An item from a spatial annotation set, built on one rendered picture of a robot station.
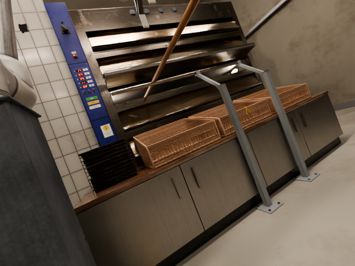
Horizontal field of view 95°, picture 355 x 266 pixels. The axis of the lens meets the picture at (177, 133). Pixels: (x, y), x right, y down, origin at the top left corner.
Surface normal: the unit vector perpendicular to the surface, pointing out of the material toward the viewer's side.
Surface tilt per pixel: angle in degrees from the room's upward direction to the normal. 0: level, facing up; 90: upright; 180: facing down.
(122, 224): 90
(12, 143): 90
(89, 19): 90
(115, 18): 90
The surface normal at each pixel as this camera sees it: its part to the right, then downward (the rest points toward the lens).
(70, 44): 0.35, -0.13
